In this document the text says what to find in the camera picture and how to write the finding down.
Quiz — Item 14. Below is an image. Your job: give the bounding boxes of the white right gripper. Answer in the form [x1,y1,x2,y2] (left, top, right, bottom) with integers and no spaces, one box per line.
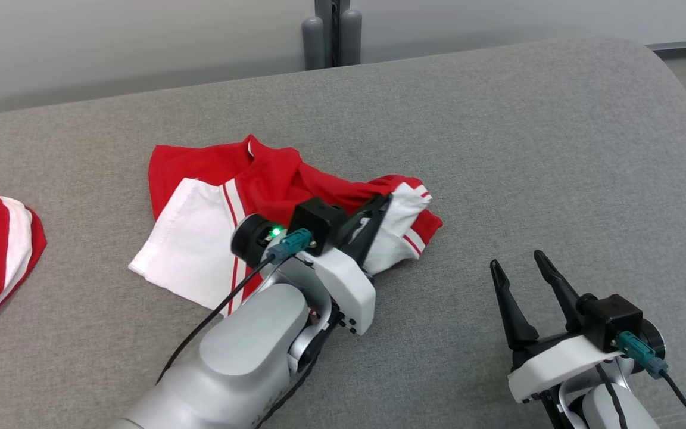
[490,250,625,412]

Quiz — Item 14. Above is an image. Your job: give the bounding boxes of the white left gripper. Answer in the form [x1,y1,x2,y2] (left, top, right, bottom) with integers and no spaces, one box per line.
[297,193,393,335]

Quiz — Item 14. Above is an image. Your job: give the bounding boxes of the red and white jersey garment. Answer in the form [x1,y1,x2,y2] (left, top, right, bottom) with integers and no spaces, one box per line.
[129,134,444,316]

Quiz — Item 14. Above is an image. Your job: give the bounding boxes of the grey fabric sofa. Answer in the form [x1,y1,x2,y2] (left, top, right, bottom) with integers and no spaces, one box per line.
[0,37,686,429]

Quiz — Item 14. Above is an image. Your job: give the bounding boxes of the grey rounded cylinder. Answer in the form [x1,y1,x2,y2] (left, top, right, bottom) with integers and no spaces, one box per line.
[340,8,363,66]
[301,16,326,71]

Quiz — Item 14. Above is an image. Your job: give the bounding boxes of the teal left camera connector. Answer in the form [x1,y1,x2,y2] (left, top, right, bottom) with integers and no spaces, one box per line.
[267,228,314,263]

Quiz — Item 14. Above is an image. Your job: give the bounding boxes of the teal camera connector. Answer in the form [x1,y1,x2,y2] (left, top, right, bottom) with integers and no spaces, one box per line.
[267,228,314,263]
[616,331,669,380]

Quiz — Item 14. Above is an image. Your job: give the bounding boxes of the teal right camera connector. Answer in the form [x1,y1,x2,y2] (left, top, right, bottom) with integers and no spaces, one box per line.
[616,331,669,380]

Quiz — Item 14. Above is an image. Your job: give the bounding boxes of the black left camera cable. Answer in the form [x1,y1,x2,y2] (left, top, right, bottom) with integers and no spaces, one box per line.
[155,256,275,385]

